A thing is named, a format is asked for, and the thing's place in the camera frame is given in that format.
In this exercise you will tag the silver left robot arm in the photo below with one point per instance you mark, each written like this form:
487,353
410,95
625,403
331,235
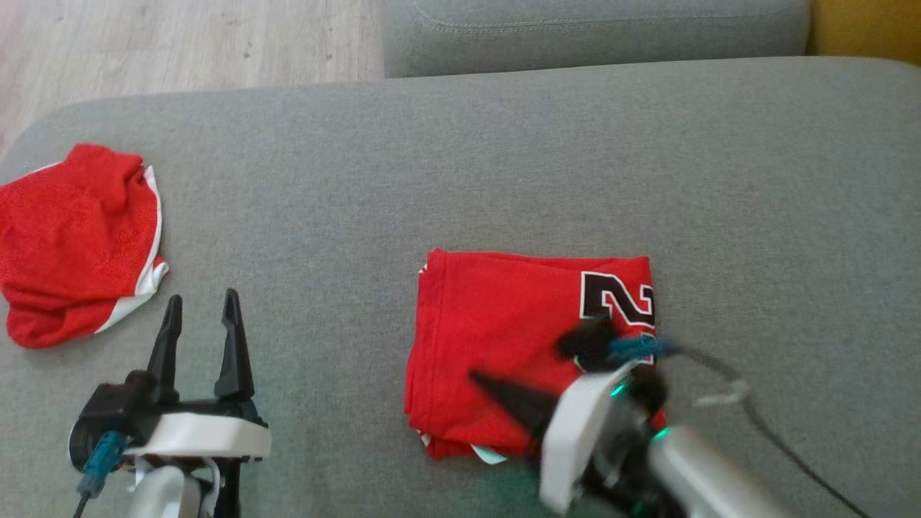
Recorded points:
162,496

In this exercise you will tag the yellow furniture panel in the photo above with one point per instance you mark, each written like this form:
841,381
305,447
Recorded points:
863,29

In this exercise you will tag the red white-trimmed jersey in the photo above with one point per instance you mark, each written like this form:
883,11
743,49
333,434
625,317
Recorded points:
65,237

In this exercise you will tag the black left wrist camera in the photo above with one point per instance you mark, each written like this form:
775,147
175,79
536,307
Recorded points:
108,417

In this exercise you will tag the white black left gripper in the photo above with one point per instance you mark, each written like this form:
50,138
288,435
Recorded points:
201,435

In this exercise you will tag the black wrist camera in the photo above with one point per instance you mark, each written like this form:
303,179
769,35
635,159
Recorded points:
108,417
586,345

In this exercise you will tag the grey sofa back cushion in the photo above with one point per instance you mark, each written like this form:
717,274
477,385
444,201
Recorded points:
575,36

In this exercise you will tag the grey fabric sofa seat cushion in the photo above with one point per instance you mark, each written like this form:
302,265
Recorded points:
504,158

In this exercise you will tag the red basketball jersey with number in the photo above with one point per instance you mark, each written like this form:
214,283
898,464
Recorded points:
489,324

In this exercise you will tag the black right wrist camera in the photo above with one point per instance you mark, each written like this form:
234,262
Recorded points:
586,345

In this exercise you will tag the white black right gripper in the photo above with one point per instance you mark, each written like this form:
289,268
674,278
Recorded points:
568,446

